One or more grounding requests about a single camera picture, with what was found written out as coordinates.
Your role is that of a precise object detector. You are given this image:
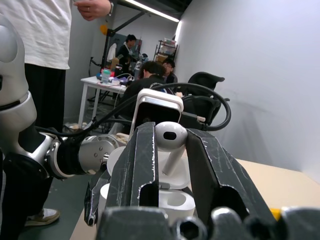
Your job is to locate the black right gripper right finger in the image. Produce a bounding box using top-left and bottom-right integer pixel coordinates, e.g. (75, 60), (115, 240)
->
(185, 128), (275, 219)

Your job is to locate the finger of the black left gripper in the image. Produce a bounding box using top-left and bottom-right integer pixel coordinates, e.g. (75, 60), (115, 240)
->
(83, 171), (111, 227)

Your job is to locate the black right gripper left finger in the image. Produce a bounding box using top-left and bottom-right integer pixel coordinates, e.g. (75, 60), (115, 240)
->
(106, 121), (160, 209)

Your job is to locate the white earbud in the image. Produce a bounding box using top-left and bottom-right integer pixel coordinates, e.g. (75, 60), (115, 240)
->
(154, 121), (189, 176)

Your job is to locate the white earbud case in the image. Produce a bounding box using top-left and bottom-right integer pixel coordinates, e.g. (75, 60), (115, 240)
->
(99, 146), (196, 225)

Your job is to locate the yellow bin corner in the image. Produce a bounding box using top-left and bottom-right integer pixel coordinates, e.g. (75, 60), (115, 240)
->
(270, 207), (283, 222)

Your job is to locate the bystander bare hand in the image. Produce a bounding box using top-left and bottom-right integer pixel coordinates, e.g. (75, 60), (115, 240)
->
(76, 0), (111, 22)

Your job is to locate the white and grey sneaker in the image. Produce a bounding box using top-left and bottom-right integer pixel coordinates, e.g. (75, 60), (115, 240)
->
(24, 207), (61, 228)

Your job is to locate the black office chair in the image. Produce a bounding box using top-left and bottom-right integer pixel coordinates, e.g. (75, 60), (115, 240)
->
(179, 71), (231, 126)

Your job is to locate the seated person with curly hair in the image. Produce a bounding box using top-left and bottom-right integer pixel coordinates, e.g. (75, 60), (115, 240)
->
(119, 60), (168, 120)

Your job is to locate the white background table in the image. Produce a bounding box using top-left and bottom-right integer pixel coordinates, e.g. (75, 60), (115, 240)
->
(77, 75), (129, 129)

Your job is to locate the seated person with glasses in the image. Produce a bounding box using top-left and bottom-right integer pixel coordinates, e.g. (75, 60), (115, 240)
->
(161, 57), (179, 85)

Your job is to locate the standing person in black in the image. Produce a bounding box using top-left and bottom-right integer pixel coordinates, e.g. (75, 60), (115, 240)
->
(115, 34), (139, 76)

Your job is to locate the background storage shelf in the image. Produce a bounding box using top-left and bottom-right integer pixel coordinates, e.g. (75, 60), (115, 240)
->
(153, 37), (179, 64)

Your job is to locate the ceiling light strip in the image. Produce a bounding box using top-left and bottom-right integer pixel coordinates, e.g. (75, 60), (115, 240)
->
(124, 0), (181, 23)

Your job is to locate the person in white shirt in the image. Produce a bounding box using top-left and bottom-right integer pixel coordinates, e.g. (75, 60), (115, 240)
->
(0, 0), (76, 240)

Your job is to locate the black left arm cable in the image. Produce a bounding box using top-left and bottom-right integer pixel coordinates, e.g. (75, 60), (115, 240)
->
(34, 82), (232, 141)

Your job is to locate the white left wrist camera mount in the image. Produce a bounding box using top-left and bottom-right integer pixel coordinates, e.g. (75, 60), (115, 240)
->
(129, 88), (185, 141)

